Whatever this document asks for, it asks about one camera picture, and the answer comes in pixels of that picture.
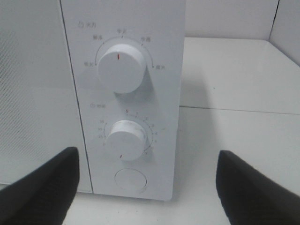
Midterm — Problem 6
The round door release button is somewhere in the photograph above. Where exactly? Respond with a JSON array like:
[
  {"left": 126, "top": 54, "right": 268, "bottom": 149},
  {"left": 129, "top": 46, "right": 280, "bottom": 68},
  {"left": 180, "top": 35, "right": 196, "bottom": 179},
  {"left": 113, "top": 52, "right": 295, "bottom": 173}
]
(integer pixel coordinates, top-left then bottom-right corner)
[{"left": 115, "top": 168, "right": 147, "bottom": 191}]

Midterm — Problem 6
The white microwave door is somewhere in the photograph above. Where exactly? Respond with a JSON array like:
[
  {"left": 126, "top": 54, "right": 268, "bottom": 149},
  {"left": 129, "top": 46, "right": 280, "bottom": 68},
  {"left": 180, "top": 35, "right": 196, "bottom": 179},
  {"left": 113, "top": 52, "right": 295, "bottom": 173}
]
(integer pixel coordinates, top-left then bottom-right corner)
[{"left": 0, "top": 0, "right": 92, "bottom": 193}]

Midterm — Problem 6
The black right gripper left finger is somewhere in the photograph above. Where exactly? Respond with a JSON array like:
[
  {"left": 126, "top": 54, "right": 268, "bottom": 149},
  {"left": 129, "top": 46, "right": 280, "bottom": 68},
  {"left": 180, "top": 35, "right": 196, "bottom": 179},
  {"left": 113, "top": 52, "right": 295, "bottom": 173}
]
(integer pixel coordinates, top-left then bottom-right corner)
[{"left": 0, "top": 147, "right": 80, "bottom": 225}]

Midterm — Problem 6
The upper white power knob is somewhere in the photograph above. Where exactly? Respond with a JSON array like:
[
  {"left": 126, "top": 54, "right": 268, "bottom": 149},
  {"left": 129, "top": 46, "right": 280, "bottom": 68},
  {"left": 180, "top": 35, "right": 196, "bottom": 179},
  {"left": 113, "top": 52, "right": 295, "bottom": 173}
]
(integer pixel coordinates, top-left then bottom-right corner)
[{"left": 97, "top": 44, "right": 147, "bottom": 94}]

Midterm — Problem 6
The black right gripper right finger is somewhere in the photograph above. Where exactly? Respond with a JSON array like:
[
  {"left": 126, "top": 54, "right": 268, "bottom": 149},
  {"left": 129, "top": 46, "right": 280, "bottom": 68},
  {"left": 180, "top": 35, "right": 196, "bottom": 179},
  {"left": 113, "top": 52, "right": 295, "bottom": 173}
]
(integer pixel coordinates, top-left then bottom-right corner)
[{"left": 216, "top": 150, "right": 300, "bottom": 225}]

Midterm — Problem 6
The white microwave oven body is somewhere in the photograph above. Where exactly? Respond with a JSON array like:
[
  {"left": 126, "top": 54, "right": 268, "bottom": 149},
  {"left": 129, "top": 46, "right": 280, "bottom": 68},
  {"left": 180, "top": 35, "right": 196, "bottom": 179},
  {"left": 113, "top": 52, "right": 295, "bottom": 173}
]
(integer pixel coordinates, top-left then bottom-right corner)
[{"left": 60, "top": 0, "right": 186, "bottom": 201}]

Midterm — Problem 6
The white timer knob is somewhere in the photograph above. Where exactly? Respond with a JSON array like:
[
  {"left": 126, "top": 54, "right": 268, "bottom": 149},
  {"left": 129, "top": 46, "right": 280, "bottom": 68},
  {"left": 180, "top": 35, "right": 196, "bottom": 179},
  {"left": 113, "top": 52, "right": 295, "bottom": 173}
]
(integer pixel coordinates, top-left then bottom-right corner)
[{"left": 105, "top": 120, "right": 148, "bottom": 161}]

